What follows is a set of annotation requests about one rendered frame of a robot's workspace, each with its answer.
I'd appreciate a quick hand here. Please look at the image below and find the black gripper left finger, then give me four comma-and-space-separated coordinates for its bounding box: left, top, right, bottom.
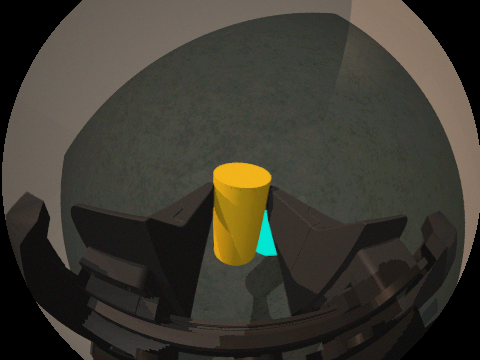
71, 181, 215, 319

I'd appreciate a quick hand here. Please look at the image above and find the yellow cylinder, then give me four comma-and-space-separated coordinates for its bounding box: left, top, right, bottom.
213, 163, 271, 265

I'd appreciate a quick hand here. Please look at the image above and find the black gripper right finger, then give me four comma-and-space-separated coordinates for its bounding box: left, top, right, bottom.
265, 185, 408, 316

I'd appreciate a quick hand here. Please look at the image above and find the cyan circle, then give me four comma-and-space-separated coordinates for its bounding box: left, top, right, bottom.
256, 211, 277, 256

